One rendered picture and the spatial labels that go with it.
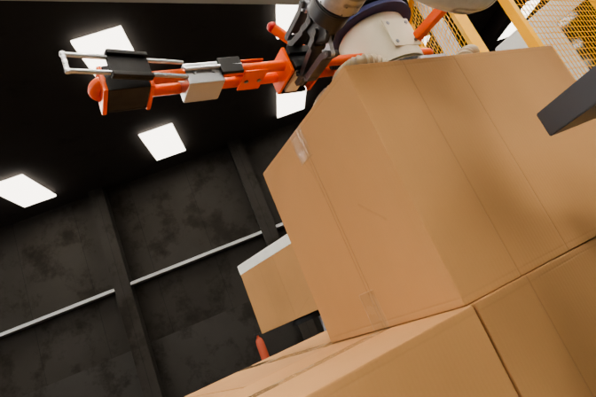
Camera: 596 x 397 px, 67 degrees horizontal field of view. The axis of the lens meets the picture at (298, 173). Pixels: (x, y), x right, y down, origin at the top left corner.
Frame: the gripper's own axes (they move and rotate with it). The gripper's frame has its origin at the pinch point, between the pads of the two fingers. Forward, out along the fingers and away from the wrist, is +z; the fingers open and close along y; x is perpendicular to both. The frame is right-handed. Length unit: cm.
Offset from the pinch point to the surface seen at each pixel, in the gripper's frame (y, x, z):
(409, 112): 23.9, 2.7, -20.5
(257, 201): -202, 337, 741
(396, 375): 56, -21, -22
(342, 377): 54, -27, -22
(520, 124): 30.5, 27.4, -20.6
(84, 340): -74, -22, 916
